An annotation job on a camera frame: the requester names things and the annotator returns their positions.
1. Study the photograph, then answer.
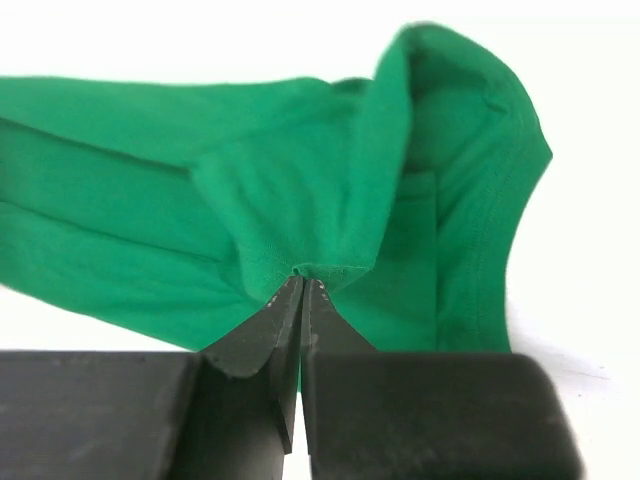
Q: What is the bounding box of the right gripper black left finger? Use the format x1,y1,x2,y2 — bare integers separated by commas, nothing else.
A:
1,276,304,479

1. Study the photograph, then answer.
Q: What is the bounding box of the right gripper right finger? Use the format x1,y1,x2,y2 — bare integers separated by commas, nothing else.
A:
301,280,583,480

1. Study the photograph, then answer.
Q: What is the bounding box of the green t shirt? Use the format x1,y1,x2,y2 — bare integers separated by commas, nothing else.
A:
0,20,554,394

